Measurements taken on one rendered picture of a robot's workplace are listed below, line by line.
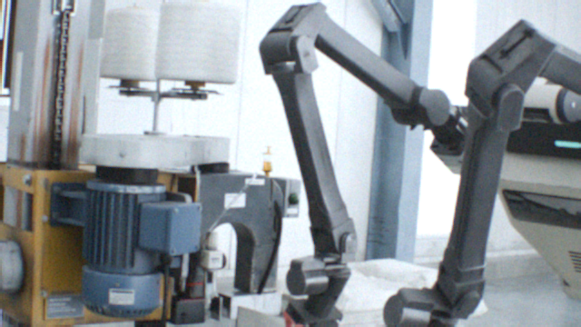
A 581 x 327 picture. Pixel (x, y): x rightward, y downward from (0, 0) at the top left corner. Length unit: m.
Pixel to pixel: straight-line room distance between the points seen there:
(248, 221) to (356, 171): 5.81
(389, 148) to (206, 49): 6.29
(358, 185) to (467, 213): 6.47
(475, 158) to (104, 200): 0.68
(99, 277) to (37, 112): 0.37
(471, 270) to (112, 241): 0.65
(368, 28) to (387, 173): 1.23
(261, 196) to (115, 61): 0.45
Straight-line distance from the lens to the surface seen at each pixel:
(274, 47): 1.70
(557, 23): 10.10
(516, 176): 1.92
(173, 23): 1.80
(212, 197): 2.04
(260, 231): 2.13
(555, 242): 1.98
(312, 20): 1.71
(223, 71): 1.80
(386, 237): 8.04
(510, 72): 1.33
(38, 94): 1.89
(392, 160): 7.99
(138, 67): 2.01
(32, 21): 1.91
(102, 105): 5.76
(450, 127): 2.01
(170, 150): 1.73
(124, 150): 1.69
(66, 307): 1.90
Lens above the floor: 1.48
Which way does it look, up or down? 3 degrees down
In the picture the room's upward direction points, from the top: 4 degrees clockwise
